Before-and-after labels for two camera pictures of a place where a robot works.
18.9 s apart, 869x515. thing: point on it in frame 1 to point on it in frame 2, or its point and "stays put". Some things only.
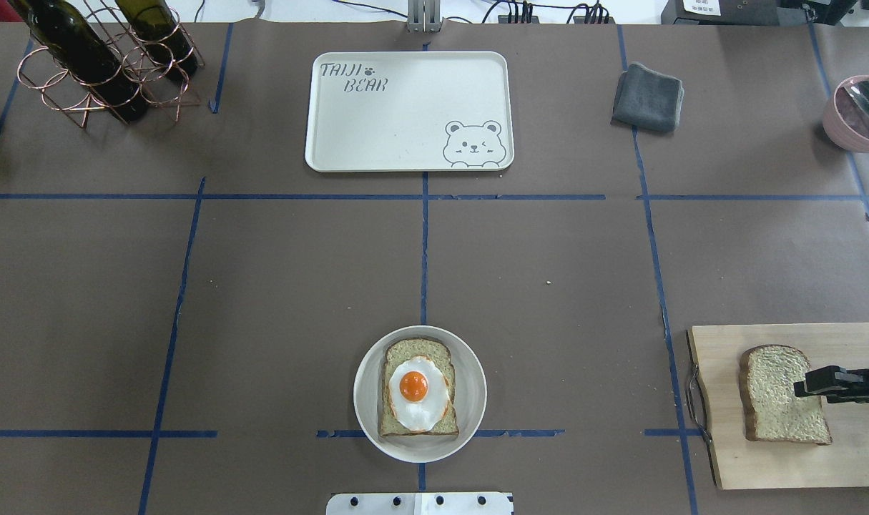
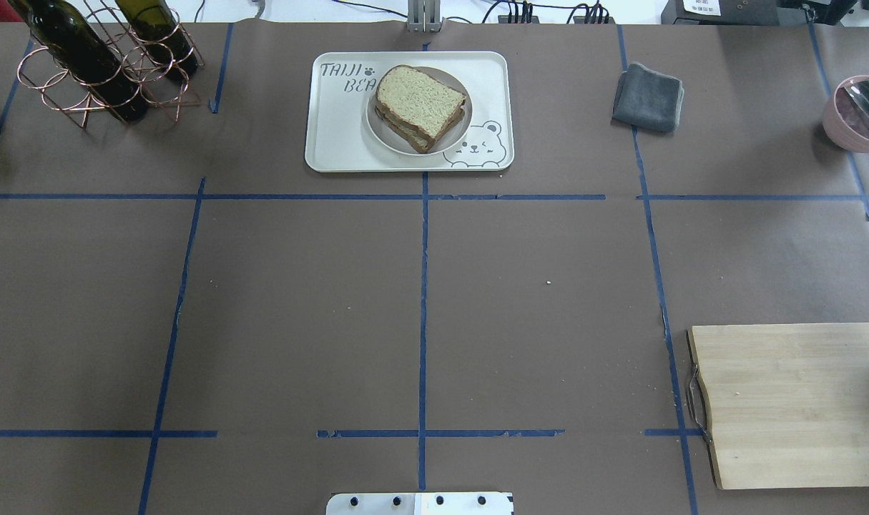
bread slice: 400,350 to 413,136
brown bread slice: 772,413 to 425,103
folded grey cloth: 647,99 stays put
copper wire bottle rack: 102,59 stays put
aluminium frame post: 424,16 stays put
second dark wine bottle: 154,23 stays put
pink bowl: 838,129 stays put
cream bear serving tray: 410,111 stays put
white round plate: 471,395 to 388,138
